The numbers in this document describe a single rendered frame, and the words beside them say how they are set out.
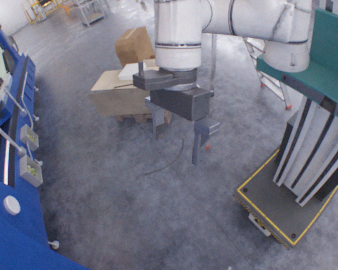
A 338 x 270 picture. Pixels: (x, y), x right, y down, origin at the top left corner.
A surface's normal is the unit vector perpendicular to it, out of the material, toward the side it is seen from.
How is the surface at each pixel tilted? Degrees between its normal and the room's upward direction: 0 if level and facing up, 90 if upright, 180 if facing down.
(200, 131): 67
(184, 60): 72
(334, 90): 0
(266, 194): 0
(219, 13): 61
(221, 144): 0
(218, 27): 103
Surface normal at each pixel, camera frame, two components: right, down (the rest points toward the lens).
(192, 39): 0.54, 0.42
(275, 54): -0.87, 0.25
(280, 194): -0.24, -0.61
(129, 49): -0.33, 0.51
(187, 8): 0.15, 0.48
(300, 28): 0.06, 0.77
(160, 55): -0.72, 0.36
